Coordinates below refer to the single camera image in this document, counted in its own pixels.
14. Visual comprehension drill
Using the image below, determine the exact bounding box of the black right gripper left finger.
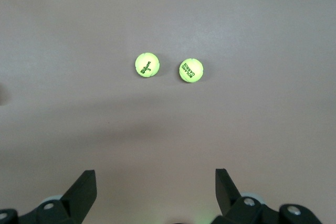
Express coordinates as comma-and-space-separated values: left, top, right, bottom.
0, 169, 97, 224

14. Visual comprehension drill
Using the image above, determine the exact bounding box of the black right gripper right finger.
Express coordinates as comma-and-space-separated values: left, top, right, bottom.
212, 168, 323, 224

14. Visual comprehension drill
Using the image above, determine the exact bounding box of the yellow Roland Garros tennis ball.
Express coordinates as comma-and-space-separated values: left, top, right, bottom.
178, 57, 204, 83

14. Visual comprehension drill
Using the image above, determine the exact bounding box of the yellow Wilson tennis ball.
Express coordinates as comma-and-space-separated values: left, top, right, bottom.
134, 52, 161, 78

